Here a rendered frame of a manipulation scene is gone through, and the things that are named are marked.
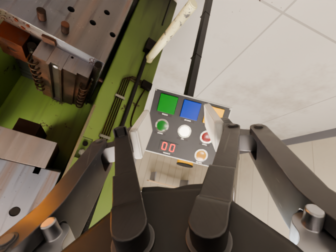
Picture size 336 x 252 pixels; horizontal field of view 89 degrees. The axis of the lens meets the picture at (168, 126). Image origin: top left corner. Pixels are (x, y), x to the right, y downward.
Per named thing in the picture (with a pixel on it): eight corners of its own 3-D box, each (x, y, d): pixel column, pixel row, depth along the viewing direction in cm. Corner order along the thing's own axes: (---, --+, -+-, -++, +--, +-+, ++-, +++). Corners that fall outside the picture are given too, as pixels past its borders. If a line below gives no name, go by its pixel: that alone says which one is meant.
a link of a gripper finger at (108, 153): (128, 163, 14) (95, 165, 15) (141, 138, 19) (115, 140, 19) (125, 147, 14) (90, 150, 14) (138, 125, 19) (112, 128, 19)
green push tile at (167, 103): (160, 92, 70) (156, 110, 72) (178, 97, 70) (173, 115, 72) (161, 92, 72) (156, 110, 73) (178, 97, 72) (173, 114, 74)
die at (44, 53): (41, 39, 66) (30, 56, 63) (94, 66, 75) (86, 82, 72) (49, 83, 101) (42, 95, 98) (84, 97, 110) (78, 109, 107)
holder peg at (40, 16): (38, 4, 59) (34, 10, 58) (47, 10, 60) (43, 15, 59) (39, 13, 62) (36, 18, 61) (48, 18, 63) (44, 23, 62)
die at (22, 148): (-13, 122, 54) (-32, 151, 50) (57, 142, 62) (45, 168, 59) (17, 139, 89) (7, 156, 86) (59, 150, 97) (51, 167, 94)
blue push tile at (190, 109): (184, 99, 70) (179, 116, 72) (201, 103, 71) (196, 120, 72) (184, 99, 72) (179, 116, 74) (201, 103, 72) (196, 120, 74)
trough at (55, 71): (47, 60, 66) (45, 63, 65) (62, 67, 68) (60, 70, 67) (53, 96, 101) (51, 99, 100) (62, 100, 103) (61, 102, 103)
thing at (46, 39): (55, 39, 64) (54, 41, 64) (57, 44, 67) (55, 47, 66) (42, 33, 63) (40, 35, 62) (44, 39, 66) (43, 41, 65)
